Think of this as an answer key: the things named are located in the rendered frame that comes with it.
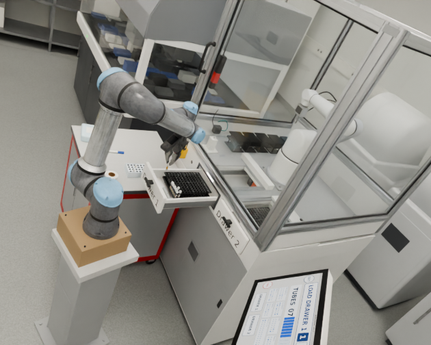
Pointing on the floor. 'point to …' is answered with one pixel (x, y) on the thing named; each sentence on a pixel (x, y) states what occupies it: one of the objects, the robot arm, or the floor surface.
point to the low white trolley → (146, 224)
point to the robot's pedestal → (81, 298)
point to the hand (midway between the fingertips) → (168, 163)
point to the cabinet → (220, 273)
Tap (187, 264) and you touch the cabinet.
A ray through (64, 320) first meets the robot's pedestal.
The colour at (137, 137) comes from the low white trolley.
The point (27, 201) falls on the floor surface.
